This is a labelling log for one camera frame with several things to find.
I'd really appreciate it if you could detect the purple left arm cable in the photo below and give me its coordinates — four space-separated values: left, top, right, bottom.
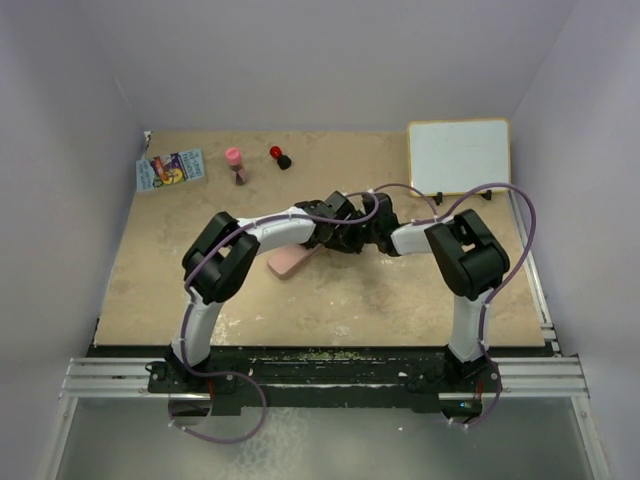
167 192 381 443

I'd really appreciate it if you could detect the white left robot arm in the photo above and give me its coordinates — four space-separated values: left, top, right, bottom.
166 191 371 392

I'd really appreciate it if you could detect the small whiteboard wooden frame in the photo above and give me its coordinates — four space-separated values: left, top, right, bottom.
407 118 511 196

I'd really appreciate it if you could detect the blue illustrated booklet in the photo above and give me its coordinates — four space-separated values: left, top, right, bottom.
135 149 206 193

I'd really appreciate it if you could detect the pink glasses case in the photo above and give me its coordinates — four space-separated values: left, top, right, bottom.
267 244 320 280

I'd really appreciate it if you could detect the red and black bottle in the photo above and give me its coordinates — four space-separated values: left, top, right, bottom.
269 145 292 170

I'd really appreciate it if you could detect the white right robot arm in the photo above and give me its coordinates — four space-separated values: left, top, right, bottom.
363 193 510 391

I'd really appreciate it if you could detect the aluminium frame rail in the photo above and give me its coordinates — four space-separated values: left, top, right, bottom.
58 355 156 401

